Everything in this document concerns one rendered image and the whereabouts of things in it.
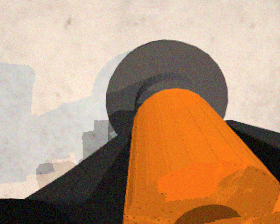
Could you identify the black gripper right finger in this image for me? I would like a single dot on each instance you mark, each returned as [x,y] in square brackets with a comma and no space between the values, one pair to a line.
[261,141]

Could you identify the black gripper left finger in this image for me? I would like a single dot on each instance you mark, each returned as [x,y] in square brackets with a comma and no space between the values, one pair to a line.
[93,192]

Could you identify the orange knob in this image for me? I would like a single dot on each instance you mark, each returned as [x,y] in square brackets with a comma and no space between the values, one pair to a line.
[187,166]

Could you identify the grey round pedestal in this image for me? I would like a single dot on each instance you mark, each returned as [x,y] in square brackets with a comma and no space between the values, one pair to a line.
[158,65]

